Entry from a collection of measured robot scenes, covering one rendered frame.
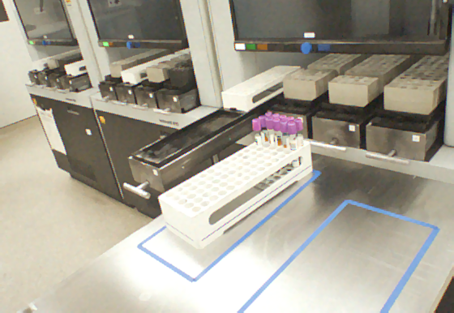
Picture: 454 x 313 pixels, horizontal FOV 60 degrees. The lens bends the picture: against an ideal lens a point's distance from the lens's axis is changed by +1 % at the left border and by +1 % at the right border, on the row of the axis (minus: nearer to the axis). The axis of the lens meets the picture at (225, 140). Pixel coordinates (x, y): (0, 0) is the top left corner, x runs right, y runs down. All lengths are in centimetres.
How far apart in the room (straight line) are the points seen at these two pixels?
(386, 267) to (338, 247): 7
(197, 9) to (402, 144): 79
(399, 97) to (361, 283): 59
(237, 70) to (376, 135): 53
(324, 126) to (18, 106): 383
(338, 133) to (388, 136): 13
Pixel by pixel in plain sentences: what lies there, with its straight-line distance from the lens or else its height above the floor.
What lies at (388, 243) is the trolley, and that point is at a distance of 63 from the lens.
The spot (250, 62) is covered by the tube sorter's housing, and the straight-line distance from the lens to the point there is 134.
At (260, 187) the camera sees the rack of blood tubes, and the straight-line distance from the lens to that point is 74.
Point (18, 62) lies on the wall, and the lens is 454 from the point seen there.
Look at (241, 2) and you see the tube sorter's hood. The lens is 123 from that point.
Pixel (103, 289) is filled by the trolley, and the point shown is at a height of 82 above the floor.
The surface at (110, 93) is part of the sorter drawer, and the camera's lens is 188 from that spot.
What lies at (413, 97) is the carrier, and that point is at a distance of 103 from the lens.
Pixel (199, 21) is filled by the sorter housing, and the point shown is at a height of 106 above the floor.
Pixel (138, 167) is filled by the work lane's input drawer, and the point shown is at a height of 79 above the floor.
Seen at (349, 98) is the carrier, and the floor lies 84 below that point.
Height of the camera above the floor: 122
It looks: 24 degrees down
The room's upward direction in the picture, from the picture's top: 10 degrees counter-clockwise
